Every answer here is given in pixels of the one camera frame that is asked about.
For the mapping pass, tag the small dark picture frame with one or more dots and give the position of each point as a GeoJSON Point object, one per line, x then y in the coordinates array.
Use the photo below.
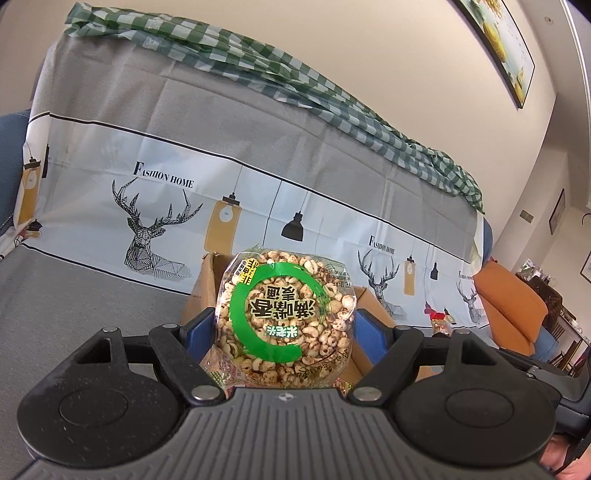
{"type": "Point", "coordinates": [557, 211]}

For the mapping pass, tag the wall switch plate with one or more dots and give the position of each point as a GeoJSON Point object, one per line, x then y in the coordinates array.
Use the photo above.
{"type": "Point", "coordinates": [525, 215]}

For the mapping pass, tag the red patterned bag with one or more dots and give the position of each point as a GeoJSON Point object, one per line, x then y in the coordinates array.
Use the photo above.
{"type": "Point", "coordinates": [438, 321]}

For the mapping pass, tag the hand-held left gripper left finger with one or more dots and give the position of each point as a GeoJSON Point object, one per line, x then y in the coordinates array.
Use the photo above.
{"type": "Point", "coordinates": [201, 332]}

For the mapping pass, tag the person's right hand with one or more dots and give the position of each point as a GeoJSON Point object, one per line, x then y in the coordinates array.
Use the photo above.
{"type": "Point", "coordinates": [554, 457]}

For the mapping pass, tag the dark wooden table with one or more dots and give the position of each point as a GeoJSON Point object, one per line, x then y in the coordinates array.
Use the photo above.
{"type": "Point", "coordinates": [563, 304]}

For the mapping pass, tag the orange cushion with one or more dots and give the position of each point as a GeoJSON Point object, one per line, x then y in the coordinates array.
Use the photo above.
{"type": "Point", "coordinates": [512, 304]}

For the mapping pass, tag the framed wall painting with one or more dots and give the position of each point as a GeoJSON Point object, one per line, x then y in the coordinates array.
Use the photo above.
{"type": "Point", "coordinates": [503, 41]}

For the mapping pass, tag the puffed grain snack bag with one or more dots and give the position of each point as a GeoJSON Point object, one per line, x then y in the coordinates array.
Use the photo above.
{"type": "Point", "coordinates": [277, 300]}

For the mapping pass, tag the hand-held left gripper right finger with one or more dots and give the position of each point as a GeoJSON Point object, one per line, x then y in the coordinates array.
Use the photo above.
{"type": "Point", "coordinates": [369, 332]}

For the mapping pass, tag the green checked cloth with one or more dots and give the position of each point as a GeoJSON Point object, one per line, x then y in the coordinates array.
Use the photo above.
{"type": "Point", "coordinates": [277, 64]}

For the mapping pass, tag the brown cardboard box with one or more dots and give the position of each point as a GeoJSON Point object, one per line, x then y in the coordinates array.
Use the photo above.
{"type": "Point", "coordinates": [203, 286]}

